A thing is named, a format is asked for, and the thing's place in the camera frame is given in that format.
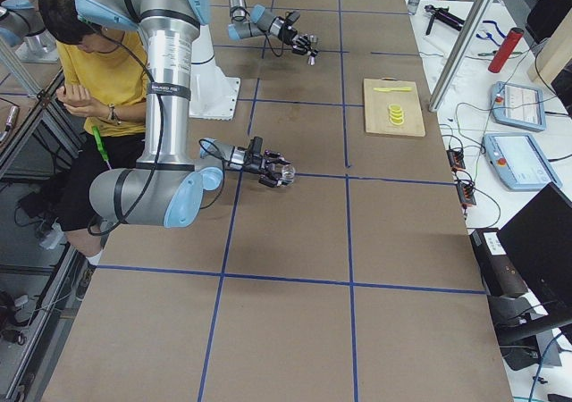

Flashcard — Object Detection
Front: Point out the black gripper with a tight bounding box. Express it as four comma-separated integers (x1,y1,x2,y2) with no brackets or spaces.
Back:
240,136,290,188
277,11,318,58

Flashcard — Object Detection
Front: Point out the steel jigger shaker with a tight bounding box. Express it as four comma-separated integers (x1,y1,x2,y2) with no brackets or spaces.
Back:
307,35,318,66

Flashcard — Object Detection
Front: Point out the clear glass measuring cup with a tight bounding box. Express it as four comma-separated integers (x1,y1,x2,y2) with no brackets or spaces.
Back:
278,163,296,187

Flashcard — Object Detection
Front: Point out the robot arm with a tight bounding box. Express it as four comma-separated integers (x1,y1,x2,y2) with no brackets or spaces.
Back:
227,0,319,66
75,0,295,228

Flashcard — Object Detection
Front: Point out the wooden cutting board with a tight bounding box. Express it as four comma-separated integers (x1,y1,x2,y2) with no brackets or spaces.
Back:
363,79,425,138

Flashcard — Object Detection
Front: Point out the yellow plastic knife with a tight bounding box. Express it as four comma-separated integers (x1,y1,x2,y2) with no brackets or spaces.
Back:
373,87,413,93

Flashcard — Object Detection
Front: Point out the black handheld tool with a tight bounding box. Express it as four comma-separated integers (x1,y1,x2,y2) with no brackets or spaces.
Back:
425,4,465,36

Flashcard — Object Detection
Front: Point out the person in yellow shirt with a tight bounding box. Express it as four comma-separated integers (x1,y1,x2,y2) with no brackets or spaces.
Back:
38,0,147,299

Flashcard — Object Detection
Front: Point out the orange connector block far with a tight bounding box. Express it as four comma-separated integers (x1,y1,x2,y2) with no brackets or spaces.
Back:
446,148,466,171

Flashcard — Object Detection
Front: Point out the orange connector block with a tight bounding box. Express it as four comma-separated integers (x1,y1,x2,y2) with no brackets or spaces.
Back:
446,148,466,171
456,180,476,208

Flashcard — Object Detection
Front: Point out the red water bottle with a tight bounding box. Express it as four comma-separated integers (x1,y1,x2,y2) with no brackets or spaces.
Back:
487,27,524,73

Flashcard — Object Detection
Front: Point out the orange connector block near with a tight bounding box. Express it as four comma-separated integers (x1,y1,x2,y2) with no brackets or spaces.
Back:
456,180,476,208

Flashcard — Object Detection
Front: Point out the teach pendant far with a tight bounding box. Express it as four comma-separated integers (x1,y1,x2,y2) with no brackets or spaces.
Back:
491,81,546,132

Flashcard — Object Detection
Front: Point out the teach pendant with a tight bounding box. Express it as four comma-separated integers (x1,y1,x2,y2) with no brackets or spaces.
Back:
491,81,546,132
483,133,562,191

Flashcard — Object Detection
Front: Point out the teach pendant near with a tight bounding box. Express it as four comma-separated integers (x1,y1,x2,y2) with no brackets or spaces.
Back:
483,133,562,191

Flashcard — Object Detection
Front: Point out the wooden board upright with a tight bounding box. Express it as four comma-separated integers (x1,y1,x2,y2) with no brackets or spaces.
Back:
527,12,572,83

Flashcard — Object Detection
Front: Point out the black box on desk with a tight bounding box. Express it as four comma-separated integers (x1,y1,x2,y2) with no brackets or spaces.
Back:
470,228,528,298

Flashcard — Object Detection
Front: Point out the black monitor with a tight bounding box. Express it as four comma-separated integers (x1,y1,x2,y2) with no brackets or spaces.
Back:
498,182,571,307

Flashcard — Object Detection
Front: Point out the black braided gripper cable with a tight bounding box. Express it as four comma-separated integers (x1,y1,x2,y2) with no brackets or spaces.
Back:
87,17,245,237

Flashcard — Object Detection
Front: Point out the aluminium frame post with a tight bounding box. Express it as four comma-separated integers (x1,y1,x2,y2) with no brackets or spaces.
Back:
428,0,494,113

